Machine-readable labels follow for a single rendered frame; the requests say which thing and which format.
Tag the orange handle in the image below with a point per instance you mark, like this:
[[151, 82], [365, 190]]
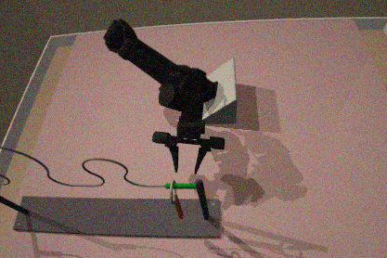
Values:
[[174, 200]]

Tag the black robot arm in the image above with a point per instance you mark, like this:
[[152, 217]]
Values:
[[182, 88]]

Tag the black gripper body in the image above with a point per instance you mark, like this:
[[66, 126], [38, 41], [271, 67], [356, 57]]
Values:
[[166, 138]]

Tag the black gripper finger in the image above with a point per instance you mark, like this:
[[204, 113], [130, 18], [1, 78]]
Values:
[[174, 152], [202, 153]]

